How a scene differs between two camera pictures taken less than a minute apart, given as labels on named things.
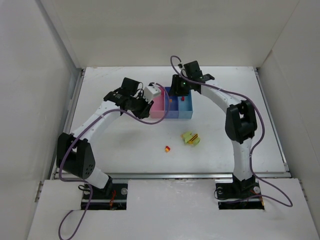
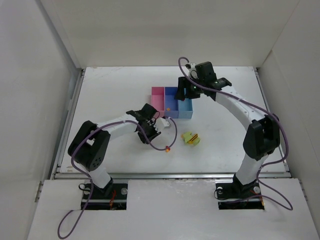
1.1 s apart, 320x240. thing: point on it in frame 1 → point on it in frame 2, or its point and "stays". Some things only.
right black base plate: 229,191 stays
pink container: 158,109 stays
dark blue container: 172,112 stays
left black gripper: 144,108 → 149,132
